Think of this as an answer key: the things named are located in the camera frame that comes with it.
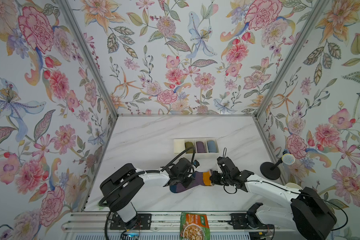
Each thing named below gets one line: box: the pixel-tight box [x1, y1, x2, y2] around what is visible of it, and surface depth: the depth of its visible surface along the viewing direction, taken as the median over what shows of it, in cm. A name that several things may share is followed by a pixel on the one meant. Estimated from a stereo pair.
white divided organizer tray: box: [173, 137, 220, 158], surface depth 100 cm
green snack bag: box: [180, 212, 211, 240], surface depth 73 cm
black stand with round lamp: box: [260, 150, 296, 180], surface depth 92 cm
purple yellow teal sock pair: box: [169, 170, 214, 193], surface depth 87 cm
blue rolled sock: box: [207, 140, 218, 153], surface depth 97 cm
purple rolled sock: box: [196, 141, 207, 153], surface depth 99 cm
